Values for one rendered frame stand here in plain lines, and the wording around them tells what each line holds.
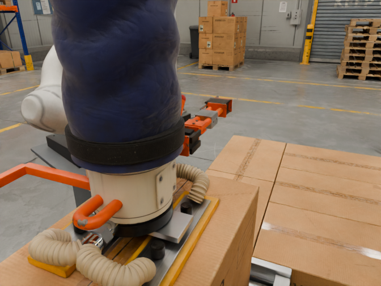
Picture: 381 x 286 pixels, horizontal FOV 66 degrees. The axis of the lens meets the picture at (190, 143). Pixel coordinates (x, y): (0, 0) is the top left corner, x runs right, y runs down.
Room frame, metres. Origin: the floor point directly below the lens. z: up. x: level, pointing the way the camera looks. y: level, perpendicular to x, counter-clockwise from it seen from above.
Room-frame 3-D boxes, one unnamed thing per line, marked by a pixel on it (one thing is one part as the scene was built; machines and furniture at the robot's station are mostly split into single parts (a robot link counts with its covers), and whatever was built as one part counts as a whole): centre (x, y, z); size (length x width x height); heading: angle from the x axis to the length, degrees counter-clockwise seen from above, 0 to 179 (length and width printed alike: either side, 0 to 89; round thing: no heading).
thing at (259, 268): (0.87, -0.02, 0.58); 0.70 x 0.03 x 0.06; 67
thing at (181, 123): (0.54, 0.13, 1.19); 0.23 x 0.23 x 0.04
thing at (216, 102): (1.09, -0.11, 1.08); 0.08 x 0.07 x 0.05; 157
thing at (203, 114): (0.97, -0.06, 1.07); 0.07 x 0.07 x 0.04; 67
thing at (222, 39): (8.79, -0.92, 0.87); 1.21 x 1.02 x 1.74; 156
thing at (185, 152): (0.77, 0.03, 1.08); 0.10 x 0.08 x 0.06; 67
